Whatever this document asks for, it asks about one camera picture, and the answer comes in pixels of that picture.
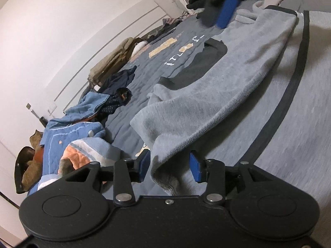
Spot dark grey crumpled garment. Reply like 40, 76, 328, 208
147, 18, 181, 43

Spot white headboard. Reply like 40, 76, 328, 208
52, 0, 189, 106

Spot blue orange printed blanket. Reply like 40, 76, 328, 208
27, 121, 122, 197

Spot navy garment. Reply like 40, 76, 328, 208
98, 66, 137, 95

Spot white pillow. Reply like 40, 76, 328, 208
132, 41, 148, 57

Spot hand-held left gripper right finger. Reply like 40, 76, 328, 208
189, 150, 273, 206

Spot dark dotted garment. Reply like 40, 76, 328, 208
97, 88, 132, 117

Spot light blue denim garment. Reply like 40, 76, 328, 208
63, 92, 112, 123

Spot white wardrobe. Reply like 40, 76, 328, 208
0, 134, 24, 238

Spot grey printed bed quilt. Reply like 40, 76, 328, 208
80, 0, 259, 197

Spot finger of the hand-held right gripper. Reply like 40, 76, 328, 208
197, 0, 240, 29

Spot folded khaki blankets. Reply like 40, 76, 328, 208
88, 37, 136, 86

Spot grey sweatshirt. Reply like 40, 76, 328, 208
131, 0, 331, 248

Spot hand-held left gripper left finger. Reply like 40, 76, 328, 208
64, 148, 151, 206

